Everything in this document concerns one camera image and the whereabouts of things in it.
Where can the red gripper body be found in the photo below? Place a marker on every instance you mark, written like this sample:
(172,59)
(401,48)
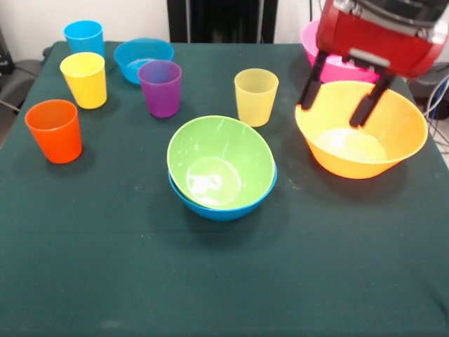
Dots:
(379,42)

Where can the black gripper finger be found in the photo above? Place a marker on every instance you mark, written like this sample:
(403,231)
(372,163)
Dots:
(368,105)
(312,87)

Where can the pink bowl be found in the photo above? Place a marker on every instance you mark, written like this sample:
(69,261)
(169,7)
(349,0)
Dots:
(336,72)

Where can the green bowl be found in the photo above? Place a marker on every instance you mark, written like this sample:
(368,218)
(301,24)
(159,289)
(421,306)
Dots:
(217,140)

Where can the large blue bowl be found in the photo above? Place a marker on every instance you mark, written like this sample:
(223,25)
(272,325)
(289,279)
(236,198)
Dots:
(217,215)

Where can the orange bowl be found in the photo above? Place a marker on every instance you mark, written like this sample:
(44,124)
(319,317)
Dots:
(403,116)

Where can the pale translucent yellow cup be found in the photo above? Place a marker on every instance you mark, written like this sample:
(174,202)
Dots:
(256,98)

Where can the purple cup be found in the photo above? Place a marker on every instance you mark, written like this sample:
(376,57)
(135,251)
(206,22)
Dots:
(161,91)

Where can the small blue bowl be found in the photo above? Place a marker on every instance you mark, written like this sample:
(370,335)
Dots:
(129,56)

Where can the blue cup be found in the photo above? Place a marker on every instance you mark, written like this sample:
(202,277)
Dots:
(84,38)

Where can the dark green tablecloth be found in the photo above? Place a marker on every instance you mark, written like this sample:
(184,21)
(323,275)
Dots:
(105,245)

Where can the red cup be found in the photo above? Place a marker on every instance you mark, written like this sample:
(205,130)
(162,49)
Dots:
(56,137)

